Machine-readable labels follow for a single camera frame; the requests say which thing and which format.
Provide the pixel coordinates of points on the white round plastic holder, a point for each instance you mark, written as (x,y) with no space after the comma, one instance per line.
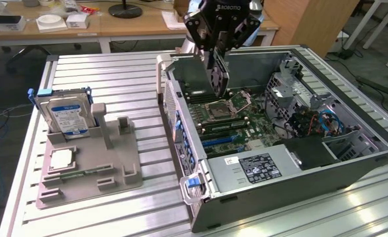
(50,23)

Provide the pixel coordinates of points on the green RAM stick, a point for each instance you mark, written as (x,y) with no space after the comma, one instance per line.
(81,172)

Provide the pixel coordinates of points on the black chair base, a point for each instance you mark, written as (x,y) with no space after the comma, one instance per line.
(381,85)
(28,53)

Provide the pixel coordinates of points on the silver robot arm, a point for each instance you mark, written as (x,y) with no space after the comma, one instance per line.
(188,47)

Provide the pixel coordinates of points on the white box with red button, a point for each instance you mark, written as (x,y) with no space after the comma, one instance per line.
(340,42)

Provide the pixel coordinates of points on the hard disk with blue rails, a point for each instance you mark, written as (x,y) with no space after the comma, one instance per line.
(66,116)

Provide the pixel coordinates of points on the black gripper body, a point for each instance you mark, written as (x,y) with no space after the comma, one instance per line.
(226,14)

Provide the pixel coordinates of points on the silver metal bracket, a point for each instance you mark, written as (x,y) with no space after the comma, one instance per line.
(350,145)

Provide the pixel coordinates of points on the grey power supply unit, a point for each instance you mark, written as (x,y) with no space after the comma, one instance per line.
(226,177)

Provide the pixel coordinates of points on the black floor adapter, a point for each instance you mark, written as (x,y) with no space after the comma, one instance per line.
(345,54)

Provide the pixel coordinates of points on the RAM stick with black label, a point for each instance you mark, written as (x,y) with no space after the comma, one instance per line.
(224,126)

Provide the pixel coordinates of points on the white table frame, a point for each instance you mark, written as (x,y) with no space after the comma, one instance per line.
(358,28)

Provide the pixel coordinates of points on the green motherboard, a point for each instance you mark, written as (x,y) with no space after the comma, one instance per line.
(258,123)

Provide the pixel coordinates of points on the grey cup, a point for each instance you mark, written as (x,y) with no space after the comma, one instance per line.
(30,3)

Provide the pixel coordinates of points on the graphics card with fan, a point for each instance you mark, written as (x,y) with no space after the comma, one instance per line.
(220,79)

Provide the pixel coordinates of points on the blue expansion slot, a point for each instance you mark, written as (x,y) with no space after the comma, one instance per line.
(220,141)

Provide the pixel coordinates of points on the silver disk bay cage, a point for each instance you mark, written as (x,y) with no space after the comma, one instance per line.
(285,93)

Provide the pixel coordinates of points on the white labelled cardboard box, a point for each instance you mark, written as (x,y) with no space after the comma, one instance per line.
(77,21)

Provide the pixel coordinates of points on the black open PC case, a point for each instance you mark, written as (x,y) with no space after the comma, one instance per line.
(278,197)

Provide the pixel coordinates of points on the red packet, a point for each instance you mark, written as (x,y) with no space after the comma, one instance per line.
(89,10)

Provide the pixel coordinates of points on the CPU socket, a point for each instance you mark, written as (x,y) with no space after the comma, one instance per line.
(217,111)

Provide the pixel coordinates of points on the grey parts rack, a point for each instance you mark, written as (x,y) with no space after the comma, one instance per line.
(88,158)

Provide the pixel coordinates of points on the white box with black top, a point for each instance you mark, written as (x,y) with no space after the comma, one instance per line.
(9,23)

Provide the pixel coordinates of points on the white paper stack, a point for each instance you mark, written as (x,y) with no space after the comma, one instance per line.
(173,22)

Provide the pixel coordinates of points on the metal socket cover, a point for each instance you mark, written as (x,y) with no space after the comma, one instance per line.
(244,93)

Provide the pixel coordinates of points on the blue case latch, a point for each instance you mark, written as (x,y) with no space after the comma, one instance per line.
(192,184)

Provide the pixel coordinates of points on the brown cardboard box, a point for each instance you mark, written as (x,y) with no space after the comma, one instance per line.
(180,6)

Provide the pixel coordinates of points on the wooden desk with white frame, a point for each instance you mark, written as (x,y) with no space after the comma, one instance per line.
(32,34)

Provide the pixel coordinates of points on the silver CPU chip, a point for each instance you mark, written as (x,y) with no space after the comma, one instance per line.
(61,159)

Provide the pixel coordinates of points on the black round lamp base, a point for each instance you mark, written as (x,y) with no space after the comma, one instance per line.
(125,11)

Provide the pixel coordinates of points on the wooden cabinet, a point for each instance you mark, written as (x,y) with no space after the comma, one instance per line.
(312,22)

